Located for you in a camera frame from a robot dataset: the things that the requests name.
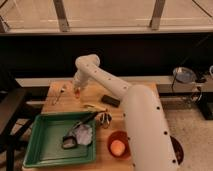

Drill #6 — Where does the orange pepper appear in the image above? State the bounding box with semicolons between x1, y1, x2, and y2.
75;89;81;101

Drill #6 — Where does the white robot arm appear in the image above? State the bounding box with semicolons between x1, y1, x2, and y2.
73;54;178;171

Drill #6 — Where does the metal fork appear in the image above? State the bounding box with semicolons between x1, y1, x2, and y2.
52;85;66;105

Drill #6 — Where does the black rectangular block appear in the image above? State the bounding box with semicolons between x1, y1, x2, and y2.
101;95;120;107

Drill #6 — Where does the white crumpled cloth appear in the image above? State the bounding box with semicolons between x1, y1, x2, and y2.
76;124;93;146

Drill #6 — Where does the black white small object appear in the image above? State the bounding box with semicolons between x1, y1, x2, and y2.
62;136;77;149

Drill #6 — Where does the orange bowl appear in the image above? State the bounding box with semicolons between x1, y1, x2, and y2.
107;131;131;159

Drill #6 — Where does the green plastic tray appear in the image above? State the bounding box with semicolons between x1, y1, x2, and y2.
23;112;96;168

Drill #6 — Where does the orange ball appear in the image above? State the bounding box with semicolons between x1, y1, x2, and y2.
110;140;125;156

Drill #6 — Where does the black chair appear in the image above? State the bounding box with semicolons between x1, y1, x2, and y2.
0;66;40;171

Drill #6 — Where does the blue metal pan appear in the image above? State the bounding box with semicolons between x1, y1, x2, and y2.
173;67;196;84

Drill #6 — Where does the dark brown bowl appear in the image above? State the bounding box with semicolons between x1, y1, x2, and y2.
171;137;184;164

